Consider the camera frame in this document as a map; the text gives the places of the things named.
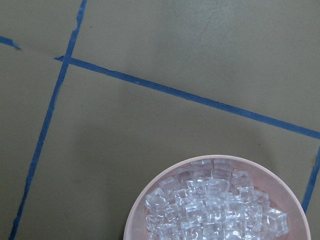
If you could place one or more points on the pink bowl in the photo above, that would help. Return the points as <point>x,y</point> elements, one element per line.
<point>280,194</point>

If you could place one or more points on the pile of clear ice cubes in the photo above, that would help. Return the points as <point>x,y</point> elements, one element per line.
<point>211,200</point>

